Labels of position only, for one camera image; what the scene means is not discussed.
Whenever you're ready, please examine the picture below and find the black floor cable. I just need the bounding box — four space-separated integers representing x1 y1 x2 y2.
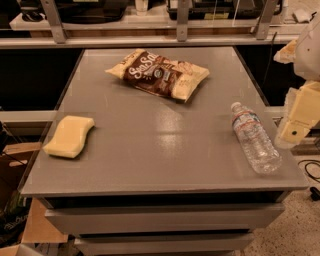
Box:
297 159 320 202

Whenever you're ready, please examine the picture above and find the yellow sponge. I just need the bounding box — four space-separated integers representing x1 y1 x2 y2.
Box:
43 116 95 159

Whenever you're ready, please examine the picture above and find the metal shelf rack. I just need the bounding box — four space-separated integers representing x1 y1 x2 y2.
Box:
0 5 307 49

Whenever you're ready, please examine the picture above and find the clear plastic water bottle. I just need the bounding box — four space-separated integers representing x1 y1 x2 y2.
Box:
231 102 282 175

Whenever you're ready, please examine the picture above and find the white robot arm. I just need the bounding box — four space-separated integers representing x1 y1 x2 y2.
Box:
274 13 320 149

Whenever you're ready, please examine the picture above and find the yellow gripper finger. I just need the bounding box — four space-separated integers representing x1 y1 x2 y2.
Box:
273 40 297 64
274 81 320 148

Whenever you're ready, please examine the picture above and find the brown sea salt chip bag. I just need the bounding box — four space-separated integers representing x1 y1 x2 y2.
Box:
106 49 210 102

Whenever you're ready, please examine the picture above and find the grey drawer cabinet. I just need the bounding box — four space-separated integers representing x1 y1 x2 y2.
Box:
22 47 308 256

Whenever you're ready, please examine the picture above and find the brown cardboard box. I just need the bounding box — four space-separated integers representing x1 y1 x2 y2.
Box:
0 142 68 256

